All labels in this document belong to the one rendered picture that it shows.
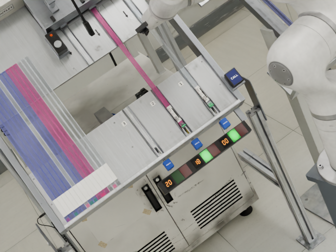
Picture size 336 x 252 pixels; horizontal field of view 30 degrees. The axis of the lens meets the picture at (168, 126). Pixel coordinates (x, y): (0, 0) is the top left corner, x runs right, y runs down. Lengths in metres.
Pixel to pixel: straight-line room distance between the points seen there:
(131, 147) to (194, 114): 0.22
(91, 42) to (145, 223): 0.74
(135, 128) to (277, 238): 0.85
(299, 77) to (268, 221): 1.33
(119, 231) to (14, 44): 0.79
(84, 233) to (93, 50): 0.68
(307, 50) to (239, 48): 2.46
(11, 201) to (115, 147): 1.78
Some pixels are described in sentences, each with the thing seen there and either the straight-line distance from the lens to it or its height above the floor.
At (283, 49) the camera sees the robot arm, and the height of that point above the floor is 1.12.
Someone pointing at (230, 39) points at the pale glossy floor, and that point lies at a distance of 3.94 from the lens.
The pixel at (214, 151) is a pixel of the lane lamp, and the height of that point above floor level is 0.65.
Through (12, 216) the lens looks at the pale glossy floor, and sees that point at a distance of 3.53.
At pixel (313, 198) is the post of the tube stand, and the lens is 2.60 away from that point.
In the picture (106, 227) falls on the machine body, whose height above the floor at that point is 0.40.
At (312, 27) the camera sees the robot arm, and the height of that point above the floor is 1.12.
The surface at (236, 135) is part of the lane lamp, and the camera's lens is 1.97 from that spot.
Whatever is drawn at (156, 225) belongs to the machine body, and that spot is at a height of 0.27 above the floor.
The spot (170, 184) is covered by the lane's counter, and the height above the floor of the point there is 0.65.
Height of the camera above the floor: 1.78
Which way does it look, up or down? 31 degrees down
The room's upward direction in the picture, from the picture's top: 29 degrees counter-clockwise
